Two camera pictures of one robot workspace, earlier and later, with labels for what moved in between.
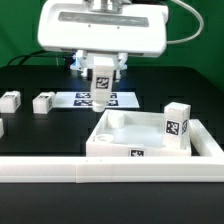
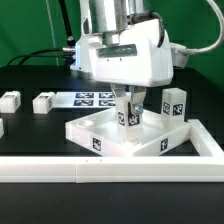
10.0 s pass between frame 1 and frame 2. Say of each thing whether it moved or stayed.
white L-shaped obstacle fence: stayed
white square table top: moved
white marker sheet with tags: stayed
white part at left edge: stayed
